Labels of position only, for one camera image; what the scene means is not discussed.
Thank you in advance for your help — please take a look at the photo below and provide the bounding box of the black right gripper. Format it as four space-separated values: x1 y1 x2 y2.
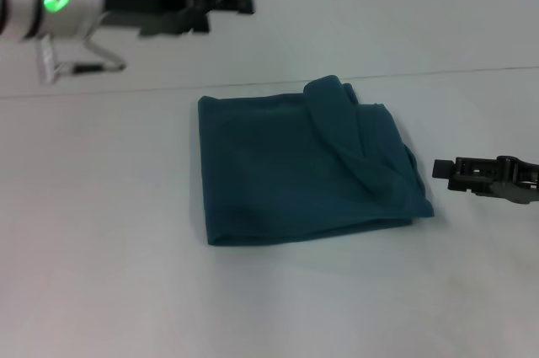
432 155 539 206

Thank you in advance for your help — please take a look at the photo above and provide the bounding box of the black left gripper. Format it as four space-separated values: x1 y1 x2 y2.
100 0 256 40

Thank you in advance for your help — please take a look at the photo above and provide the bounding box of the teal blue t-shirt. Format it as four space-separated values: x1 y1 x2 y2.
196 74 435 248

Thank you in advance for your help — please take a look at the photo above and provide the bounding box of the reddish left gripper cable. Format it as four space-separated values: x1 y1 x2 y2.
38 12 127 83

